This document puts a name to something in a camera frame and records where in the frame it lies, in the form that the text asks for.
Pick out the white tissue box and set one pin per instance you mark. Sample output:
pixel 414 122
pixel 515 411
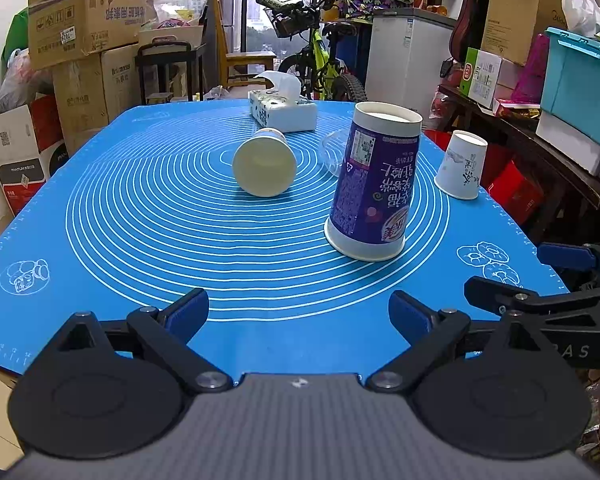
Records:
pixel 285 112

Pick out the blue silicone baking mat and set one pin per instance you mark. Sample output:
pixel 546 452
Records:
pixel 130 240

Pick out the large open cardboard box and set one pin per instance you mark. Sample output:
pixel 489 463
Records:
pixel 80 20

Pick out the cream paper cup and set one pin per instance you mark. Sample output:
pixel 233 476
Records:
pixel 264 165

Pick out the red foil packet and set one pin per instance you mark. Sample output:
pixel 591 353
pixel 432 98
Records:
pixel 517 109

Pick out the black metal stool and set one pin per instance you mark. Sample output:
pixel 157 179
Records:
pixel 165 50

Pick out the green and black bicycle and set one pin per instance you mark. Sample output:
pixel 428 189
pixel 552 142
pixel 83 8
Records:
pixel 325 67

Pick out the tall purple paper cup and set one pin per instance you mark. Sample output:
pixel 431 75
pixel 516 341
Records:
pixel 375 185

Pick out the white chest freezer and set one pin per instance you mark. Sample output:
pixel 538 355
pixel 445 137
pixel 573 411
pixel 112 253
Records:
pixel 405 60

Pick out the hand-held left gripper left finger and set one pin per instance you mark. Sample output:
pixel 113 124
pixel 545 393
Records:
pixel 190 310

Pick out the white foam box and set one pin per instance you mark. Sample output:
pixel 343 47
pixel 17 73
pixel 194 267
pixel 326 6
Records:
pixel 570 142

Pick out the plastic snack bag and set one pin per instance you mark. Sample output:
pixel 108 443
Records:
pixel 180 7

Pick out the white printed paper cup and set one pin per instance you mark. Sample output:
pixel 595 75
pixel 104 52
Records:
pixel 460 170

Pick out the dark wooden side table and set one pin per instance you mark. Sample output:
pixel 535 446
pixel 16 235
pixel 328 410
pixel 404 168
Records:
pixel 530 135

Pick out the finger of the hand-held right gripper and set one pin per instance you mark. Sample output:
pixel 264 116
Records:
pixel 495 292
pixel 565 256

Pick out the clear plastic cup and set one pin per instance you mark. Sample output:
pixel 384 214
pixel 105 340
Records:
pixel 336 152

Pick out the tall brown cardboard box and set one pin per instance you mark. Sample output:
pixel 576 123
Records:
pixel 520 15

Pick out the pink bag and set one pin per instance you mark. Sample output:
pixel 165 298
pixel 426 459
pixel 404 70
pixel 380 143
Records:
pixel 532 70

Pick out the flat white box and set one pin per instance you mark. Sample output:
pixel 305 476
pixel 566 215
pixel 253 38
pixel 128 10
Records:
pixel 170 36

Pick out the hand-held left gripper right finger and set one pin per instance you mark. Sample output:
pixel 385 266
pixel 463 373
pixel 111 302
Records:
pixel 409 314

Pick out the green and white carton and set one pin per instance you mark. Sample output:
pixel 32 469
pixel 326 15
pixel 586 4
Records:
pixel 482 77

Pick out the white and red printer box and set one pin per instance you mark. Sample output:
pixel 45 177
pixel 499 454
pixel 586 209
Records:
pixel 20 150

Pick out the clear plastic bag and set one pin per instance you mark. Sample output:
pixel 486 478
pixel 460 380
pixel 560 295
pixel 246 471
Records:
pixel 20 80

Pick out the teal plastic storage bin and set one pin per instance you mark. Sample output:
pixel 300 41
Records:
pixel 575 85

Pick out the dark red guitar bag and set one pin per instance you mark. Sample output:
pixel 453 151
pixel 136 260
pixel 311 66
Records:
pixel 472 10

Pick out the green bag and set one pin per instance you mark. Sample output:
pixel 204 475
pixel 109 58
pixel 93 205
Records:
pixel 15 35

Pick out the wooden chair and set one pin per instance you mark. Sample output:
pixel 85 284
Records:
pixel 247 57

